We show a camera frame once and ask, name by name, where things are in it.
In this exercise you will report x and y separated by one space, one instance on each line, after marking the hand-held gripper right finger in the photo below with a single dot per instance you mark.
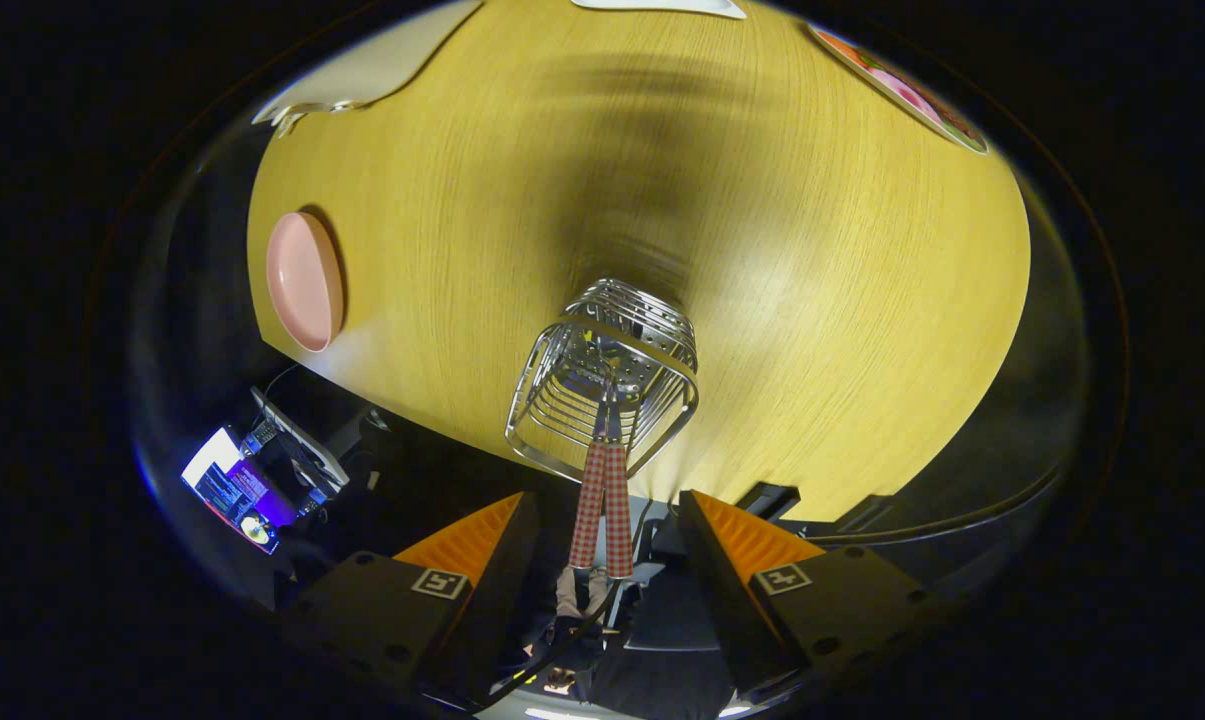
717 600

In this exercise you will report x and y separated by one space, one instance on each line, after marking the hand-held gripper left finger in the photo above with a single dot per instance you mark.
502 590

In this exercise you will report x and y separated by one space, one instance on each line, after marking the person's legs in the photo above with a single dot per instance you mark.
567 595

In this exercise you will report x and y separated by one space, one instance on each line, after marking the open laptop with lit screen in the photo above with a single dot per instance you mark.
232 490

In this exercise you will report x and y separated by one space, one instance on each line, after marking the pink round plate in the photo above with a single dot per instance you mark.
302 285

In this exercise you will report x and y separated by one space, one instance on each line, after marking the green lettuce leaf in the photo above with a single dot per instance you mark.
965 130

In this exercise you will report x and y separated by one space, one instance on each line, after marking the oval plate with food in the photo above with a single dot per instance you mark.
912 100

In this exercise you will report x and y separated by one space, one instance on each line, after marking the pink radish slice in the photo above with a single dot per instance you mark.
907 92

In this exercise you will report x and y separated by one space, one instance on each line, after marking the white toaster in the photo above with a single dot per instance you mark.
382 60

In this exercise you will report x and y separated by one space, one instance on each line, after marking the orange tomato slice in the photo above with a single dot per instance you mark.
842 47

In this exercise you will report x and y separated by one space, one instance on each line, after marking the white square coaster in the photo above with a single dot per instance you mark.
662 6

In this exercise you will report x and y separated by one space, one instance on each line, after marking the black table bracket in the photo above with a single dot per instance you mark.
770 500
867 512

